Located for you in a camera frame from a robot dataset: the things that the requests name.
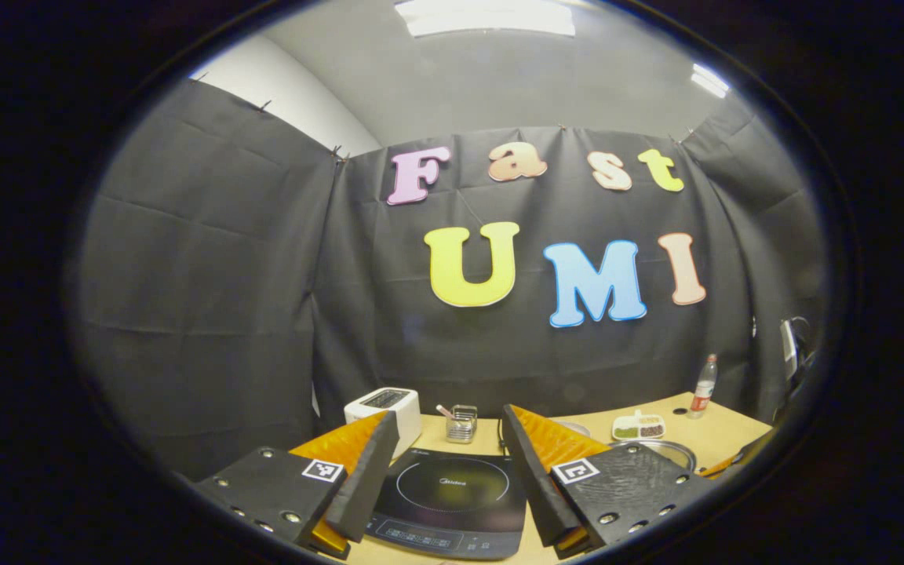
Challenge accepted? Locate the white divided bean dish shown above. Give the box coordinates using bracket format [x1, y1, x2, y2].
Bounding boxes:
[611, 410, 666, 442]

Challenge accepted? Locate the white toaster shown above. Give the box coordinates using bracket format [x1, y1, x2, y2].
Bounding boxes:
[344, 387, 423, 460]

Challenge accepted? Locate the black induction cooktop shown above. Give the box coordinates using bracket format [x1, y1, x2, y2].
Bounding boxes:
[364, 447, 530, 561]

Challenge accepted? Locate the steel pot with black handles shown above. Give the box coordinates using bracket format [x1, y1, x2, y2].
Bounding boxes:
[609, 439, 698, 472]

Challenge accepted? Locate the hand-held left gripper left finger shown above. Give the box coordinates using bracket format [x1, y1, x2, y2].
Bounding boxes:
[193, 410, 400, 560]

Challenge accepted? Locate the black backdrop cloth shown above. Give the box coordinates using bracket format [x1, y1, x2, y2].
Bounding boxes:
[75, 78, 826, 479]

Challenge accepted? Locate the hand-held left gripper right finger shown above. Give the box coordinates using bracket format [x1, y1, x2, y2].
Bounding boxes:
[501, 403, 716, 560]

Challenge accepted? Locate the large ceiling light panel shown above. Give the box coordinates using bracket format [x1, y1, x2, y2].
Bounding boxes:
[394, 0, 577, 38]

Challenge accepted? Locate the small ceiling light panel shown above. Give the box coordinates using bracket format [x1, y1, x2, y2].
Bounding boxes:
[690, 63, 731, 99]

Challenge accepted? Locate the wire mesh basket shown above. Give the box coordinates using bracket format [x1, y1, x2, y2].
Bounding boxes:
[446, 404, 478, 444]

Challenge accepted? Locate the clear bottle with red label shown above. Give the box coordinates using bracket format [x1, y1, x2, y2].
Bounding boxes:
[689, 354, 720, 419]

